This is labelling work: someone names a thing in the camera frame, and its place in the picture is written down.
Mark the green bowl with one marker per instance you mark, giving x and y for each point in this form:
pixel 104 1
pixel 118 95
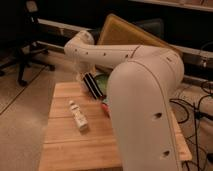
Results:
pixel 102 80

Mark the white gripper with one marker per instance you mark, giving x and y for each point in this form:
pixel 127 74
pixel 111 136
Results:
pixel 82 69

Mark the yellow board panel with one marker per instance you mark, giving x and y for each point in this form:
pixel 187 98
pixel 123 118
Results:
pixel 117 31

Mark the black office chair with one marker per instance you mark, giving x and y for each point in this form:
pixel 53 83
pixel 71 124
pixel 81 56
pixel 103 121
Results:
pixel 16 32

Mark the white small bottle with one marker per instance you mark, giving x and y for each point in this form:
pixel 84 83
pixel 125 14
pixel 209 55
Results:
pixel 79 117

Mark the black striped eraser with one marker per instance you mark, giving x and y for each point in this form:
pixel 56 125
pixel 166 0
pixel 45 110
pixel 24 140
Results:
pixel 92 86

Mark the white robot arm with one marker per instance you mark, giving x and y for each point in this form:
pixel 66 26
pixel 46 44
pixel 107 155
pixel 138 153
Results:
pixel 142 81

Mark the orange marker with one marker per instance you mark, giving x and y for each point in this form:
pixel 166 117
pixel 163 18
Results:
pixel 105 109

